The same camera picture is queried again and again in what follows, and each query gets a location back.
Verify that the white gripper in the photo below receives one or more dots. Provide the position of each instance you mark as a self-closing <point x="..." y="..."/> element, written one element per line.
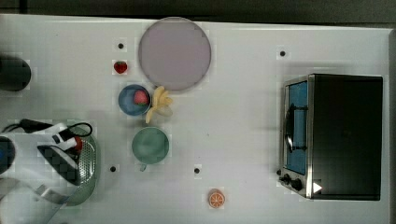
<point x="57" y="135"/>

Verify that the red ketchup bottle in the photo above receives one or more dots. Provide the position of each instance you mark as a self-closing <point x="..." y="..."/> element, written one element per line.
<point x="79" y="145"/>

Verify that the black cylinder robot base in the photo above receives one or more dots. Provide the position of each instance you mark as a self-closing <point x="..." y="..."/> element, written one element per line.
<point x="15" y="74"/>

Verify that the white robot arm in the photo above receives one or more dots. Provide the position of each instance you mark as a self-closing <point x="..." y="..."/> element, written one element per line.
<point x="38" y="174"/>

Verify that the small blue bowl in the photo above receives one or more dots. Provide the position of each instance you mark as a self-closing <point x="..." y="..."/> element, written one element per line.
<point x="126" y="101"/>

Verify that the strawberry in blue bowl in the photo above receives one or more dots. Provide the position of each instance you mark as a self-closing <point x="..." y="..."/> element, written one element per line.
<point x="140" y="98"/>

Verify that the green mug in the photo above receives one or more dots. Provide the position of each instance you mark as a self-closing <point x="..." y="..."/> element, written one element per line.
<point x="150" y="145"/>

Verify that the red strawberry on table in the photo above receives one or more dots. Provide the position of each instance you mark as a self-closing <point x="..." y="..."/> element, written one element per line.
<point x="120" y="67"/>

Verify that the yellow banana bunch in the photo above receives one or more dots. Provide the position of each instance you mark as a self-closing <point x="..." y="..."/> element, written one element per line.
<point x="160" y="104"/>

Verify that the round grey plate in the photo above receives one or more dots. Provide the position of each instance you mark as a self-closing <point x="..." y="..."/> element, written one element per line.
<point x="175" y="53"/>

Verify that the orange slice toy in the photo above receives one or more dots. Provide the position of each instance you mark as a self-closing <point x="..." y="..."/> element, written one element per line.
<point x="216" y="198"/>

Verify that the silver black toaster oven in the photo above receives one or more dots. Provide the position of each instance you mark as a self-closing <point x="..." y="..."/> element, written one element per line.
<point x="332" y="131"/>

